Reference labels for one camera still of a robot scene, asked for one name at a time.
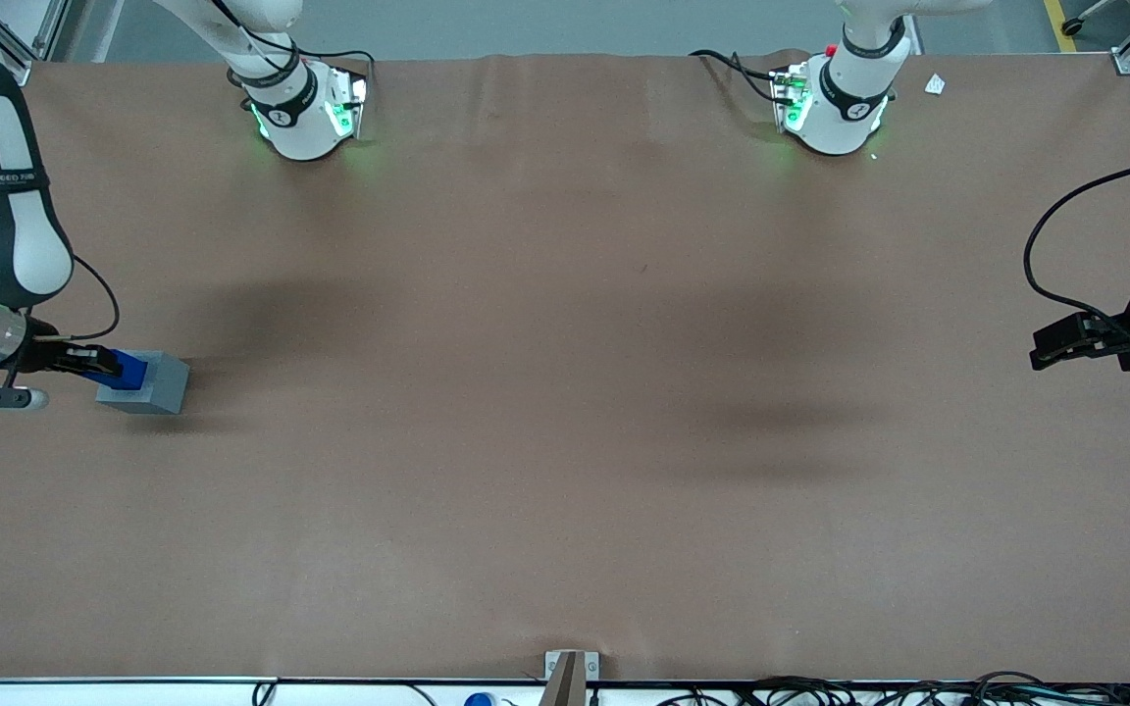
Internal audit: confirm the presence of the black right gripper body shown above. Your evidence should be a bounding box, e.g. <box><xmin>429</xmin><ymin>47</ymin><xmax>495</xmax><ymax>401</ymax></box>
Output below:
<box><xmin>13</xmin><ymin>318</ymin><xmax>62</xmax><ymax>379</ymax></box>

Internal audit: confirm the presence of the black right arm base cable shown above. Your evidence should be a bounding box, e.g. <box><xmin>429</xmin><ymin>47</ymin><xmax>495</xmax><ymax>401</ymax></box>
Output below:
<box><xmin>276</xmin><ymin>31</ymin><xmax>377</xmax><ymax>101</ymax></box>

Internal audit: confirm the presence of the black arm base cable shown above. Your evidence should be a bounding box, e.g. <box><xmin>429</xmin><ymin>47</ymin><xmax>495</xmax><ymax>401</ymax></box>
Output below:
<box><xmin>276</xmin><ymin>31</ymin><xmax>377</xmax><ymax>101</ymax></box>
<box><xmin>689</xmin><ymin>48</ymin><xmax>784</xmax><ymax>105</ymax></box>

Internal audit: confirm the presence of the blue plastic part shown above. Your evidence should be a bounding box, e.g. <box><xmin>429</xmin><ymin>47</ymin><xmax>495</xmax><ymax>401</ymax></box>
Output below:
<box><xmin>84</xmin><ymin>350</ymin><xmax>150</xmax><ymax>392</ymax></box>

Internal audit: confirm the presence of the black caster wheel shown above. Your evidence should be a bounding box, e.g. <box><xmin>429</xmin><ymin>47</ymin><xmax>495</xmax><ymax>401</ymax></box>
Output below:
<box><xmin>1059</xmin><ymin>0</ymin><xmax>1117</xmax><ymax>38</ymax></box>

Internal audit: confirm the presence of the gray square base block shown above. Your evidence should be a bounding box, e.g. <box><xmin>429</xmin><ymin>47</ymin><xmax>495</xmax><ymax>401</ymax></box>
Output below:
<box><xmin>95</xmin><ymin>349</ymin><xmax>191</xmax><ymax>416</ymax></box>

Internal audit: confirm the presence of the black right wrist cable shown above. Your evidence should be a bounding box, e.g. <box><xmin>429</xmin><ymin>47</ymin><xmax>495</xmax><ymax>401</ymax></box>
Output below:
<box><xmin>55</xmin><ymin>254</ymin><xmax>123</xmax><ymax>343</ymax></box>

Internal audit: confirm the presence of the brown table cover sheet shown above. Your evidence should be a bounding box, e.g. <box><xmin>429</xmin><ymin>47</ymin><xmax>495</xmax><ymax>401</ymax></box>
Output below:
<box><xmin>0</xmin><ymin>49</ymin><xmax>1130</xmax><ymax>683</ymax></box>

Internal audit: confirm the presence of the black left arm base cable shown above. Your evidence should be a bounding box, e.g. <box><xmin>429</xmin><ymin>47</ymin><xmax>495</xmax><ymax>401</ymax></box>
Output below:
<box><xmin>689</xmin><ymin>48</ymin><xmax>784</xmax><ymax>105</ymax></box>

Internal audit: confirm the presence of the black tangled cable bundle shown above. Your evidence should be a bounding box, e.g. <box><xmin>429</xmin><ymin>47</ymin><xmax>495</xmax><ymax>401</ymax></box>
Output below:
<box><xmin>653</xmin><ymin>671</ymin><xmax>1130</xmax><ymax>706</ymax></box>

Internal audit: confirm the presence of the long black left wrist cable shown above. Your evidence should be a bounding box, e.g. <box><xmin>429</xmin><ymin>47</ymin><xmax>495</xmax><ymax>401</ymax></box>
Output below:
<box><xmin>1022</xmin><ymin>154</ymin><xmax>1130</xmax><ymax>330</ymax></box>

